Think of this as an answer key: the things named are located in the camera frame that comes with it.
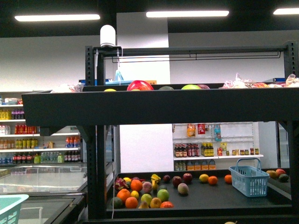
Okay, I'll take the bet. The orange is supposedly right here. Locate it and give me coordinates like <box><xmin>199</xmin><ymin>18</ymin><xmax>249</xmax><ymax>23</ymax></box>
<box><xmin>116</xmin><ymin>189</ymin><xmax>131</xmax><ymax>203</ymax></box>
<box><xmin>125</xmin><ymin>196</ymin><xmax>138</xmax><ymax>209</ymax></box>

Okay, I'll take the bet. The peach mango fruit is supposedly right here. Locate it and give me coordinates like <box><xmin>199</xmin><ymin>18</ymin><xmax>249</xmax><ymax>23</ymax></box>
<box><xmin>178</xmin><ymin>183</ymin><xmax>189</xmax><ymax>195</ymax></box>

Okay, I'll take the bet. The white sauce shelf unit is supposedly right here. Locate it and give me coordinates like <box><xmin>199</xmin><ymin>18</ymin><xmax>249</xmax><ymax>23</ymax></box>
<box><xmin>172</xmin><ymin>122</ymin><xmax>263</xmax><ymax>171</ymax></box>

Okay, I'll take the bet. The glass top freezer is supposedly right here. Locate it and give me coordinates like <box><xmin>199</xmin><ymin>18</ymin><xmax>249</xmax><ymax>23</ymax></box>
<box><xmin>0</xmin><ymin>163</ymin><xmax>87</xmax><ymax>224</ymax></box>

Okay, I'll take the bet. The green apple middle shelf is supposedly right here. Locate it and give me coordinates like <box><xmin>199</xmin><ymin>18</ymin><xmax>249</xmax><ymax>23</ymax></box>
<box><xmin>157</xmin><ymin>189</ymin><xmax>170</xmax><ymax>202</ymax></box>

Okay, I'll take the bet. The yellow lemon middle shelf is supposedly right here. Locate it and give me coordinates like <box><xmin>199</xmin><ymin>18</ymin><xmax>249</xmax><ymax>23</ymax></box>
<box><xmin>199</xmin><ymin>174</ymin><xmax>209</xmax><ymax>183</ymax></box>

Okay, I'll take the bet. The small tangerine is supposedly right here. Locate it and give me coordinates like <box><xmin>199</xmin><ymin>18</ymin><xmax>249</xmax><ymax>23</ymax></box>
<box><xmin>208</xmin><ymin>176</ymin><xmax>218</xmax><ymax>186</ymax></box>

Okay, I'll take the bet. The orange front left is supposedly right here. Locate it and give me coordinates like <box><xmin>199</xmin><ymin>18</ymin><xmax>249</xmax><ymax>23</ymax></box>
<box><xmin>116</xmin><ymin>189</ymin><xmax>131</xmax><ymax>203</ymax></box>

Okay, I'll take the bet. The large red apple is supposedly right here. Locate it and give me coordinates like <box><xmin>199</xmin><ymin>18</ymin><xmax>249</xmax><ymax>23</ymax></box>
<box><xmin>127</xmin><ymin>80</ymin><xmax>154</xmax><ymax>91</ymax></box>

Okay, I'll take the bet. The white dome camera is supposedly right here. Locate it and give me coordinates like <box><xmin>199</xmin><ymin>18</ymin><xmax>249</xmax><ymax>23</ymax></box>
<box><xmin>100</xmin><ymin>25</ymin><xmax>116</xmax><ymax>47</ymax></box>

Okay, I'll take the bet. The orange lower front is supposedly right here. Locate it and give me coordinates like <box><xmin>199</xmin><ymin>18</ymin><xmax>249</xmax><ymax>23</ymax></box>
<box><xmin>125</xmin><ymin>196</ymin><xmax>138</xmax><ymax>209</ymax></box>

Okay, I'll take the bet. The green apple upper shelf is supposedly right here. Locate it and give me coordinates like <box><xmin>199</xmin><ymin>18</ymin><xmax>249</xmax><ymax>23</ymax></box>
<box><xmin>181</xmin><ymin>84</ymin><xmax>201</xmax><ymax>90</ymax></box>

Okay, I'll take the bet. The teal plastic basket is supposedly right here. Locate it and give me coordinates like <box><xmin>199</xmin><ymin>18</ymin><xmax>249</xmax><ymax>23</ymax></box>
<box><xmin>0</xmin><ymin>194</ymin><xmax>29</xmax><ymax>224</ymax></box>

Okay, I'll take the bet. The pink dragon fruit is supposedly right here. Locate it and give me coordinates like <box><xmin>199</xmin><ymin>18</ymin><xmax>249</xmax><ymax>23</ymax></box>
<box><xmin>114</xmin><ymin>178</ymin><xmax>129</xmax><ymax>191</ymax></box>

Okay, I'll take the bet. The dark red apple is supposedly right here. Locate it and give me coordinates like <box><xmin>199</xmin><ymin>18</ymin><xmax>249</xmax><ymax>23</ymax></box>
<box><xmin>183</xmin><ymin>173</ymin><xmax>193</xmax><ymax>184</ymax></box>

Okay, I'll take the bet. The white beverage shelf unit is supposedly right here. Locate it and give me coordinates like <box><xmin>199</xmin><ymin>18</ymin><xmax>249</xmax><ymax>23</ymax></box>
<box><xmin>0</xmin><ymin>91</ymin><xmax>82</xmax><ymax>166</ymax></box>

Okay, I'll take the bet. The green apple shelf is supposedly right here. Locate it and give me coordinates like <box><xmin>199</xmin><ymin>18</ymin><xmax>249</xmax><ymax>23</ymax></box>
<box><xmin>181</xmin><ymin>84</ymin><xmax>201</xmax><ymax>90</ymax></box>
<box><xmin>157</xmin><ymin>189</ymin><xmax>170</xmax><ymax>202</ymax></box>

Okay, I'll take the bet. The light blue plastic basket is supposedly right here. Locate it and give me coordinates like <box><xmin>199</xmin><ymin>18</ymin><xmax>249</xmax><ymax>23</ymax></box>
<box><xmin>229</xmin><ymin>158</ymin><xmax>270</xmax><ymax>197</ymax></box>

